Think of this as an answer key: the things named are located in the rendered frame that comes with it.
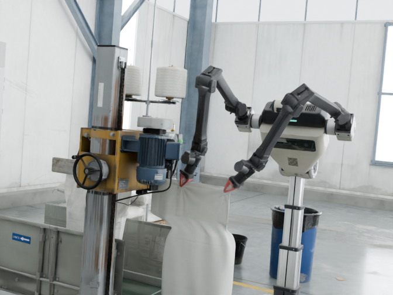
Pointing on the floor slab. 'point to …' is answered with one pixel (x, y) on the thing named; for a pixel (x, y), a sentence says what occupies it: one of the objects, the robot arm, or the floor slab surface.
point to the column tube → (102, 230)
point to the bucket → (240, 241)
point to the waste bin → (309, 244)
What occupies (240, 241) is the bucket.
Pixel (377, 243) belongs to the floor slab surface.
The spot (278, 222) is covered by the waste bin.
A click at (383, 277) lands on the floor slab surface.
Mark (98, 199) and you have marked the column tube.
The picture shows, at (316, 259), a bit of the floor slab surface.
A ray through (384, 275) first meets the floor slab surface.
